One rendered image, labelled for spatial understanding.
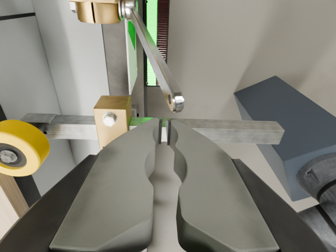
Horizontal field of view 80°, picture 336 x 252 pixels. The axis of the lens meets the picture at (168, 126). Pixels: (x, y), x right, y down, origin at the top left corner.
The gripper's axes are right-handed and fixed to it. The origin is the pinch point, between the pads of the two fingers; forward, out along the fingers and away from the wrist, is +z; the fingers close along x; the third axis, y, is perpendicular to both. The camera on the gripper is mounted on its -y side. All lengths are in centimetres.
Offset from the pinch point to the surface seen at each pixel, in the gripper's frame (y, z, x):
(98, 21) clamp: -3.9, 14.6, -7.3
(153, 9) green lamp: -4.8, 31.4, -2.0
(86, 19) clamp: -4.1, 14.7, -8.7
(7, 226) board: 30.4, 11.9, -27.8
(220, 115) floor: 55, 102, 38
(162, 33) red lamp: -0.9, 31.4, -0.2
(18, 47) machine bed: 2.8, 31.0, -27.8
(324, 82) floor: 31, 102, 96
